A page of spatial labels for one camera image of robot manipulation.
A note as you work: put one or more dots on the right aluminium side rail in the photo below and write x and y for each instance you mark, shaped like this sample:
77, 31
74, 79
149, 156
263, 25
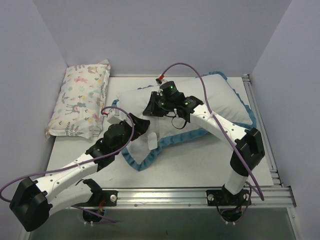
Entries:
259, 121

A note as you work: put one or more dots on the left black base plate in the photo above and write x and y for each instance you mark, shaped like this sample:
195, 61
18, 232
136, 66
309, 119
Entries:
104, 198

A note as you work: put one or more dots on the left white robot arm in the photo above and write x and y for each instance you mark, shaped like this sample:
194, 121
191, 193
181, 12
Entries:
34, 201

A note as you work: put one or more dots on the aluminium mounting rail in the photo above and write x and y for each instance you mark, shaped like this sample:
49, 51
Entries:
274, 197

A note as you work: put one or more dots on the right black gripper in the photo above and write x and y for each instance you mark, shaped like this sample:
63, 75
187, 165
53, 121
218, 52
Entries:
152, 104

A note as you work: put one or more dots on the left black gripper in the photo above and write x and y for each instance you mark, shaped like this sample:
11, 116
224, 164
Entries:
135, 122

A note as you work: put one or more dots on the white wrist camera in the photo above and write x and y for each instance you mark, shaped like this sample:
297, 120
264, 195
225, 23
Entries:
161, 80
111, 115

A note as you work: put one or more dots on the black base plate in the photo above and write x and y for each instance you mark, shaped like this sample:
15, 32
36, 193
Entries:
223, 198
104, 198

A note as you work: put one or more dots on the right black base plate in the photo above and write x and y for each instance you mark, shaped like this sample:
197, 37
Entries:
223, 198

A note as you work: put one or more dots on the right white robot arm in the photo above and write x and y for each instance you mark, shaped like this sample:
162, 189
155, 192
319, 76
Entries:
247, 144

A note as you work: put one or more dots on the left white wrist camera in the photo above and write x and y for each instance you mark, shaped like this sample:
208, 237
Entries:
111, 115

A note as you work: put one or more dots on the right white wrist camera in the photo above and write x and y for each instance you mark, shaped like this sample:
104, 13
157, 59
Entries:
161, 80

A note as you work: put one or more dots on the animal print white pillow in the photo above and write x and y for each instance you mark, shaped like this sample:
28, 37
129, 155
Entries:
83, 93

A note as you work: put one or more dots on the blue white plush pillowcase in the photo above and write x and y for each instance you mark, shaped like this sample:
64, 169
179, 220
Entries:
223, 113

